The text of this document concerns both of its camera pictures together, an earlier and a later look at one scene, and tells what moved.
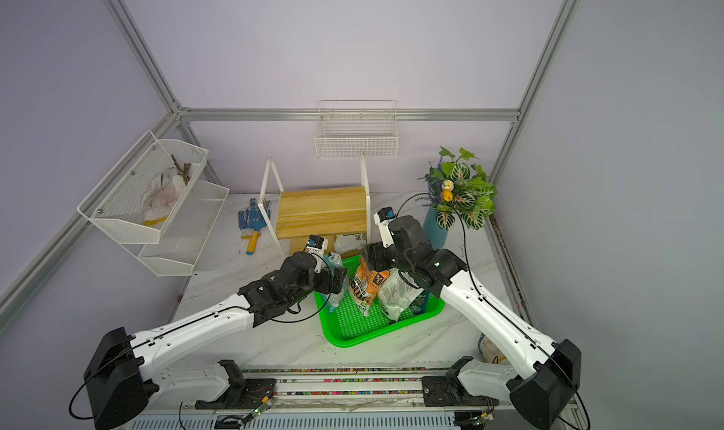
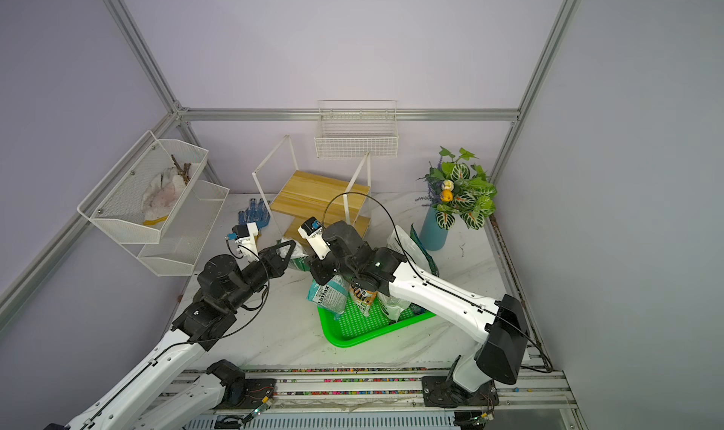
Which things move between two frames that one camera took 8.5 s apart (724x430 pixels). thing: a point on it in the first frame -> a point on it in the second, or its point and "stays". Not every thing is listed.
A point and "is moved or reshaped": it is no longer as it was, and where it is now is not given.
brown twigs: (184, 172) stays
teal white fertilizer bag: (332, 301) is moved or reshaped
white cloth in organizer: (160, 195) stays
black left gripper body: (323, 281) -> (271, 267)
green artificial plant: (454, 187) stays
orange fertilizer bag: (366, 285) stays
